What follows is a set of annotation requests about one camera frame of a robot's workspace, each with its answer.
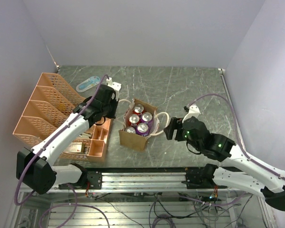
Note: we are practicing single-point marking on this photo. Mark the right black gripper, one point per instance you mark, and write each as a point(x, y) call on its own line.
point(170, 128)

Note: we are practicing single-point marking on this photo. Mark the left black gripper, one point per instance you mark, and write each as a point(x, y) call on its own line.
point(115, 101)

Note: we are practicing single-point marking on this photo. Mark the purple soda can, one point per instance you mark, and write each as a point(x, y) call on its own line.
point(130, 129)
point(142, 129)
point(147, 118)

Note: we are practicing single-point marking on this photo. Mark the printed canvas burlap bag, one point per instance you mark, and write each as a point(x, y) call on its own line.
point(134, 141)

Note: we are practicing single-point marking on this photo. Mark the red cola can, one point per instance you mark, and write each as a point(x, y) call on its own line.
point(134, 120)
point(138, 109)

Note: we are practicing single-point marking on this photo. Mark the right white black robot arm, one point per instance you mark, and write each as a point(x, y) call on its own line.
point(236, 169)

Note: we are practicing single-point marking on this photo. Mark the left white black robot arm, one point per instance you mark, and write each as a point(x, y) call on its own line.
point(35, 166)

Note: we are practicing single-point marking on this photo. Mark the blue white oval package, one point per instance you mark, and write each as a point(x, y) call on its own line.
point(88, 84)

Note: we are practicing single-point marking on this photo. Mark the orange plastic desk organizer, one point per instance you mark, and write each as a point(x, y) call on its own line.
point(50, 104)

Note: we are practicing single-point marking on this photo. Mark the red white printed box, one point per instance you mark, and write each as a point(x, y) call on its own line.
point(75, 147)

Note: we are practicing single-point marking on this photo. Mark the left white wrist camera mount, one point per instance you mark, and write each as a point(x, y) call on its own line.
point(114, 85)

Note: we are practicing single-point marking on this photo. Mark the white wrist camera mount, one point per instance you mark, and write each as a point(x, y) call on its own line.
point(114, 85)
point(192, 112)

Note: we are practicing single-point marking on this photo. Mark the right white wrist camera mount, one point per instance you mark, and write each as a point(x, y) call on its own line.
point(192, 112)

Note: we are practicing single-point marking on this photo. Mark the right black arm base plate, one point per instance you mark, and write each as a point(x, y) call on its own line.
point(197, 179)

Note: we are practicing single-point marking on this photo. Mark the aluminium mounting rail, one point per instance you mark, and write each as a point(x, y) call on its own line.
point(165, 181)

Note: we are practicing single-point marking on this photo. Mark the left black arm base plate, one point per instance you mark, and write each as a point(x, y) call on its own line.
point(91, 180)

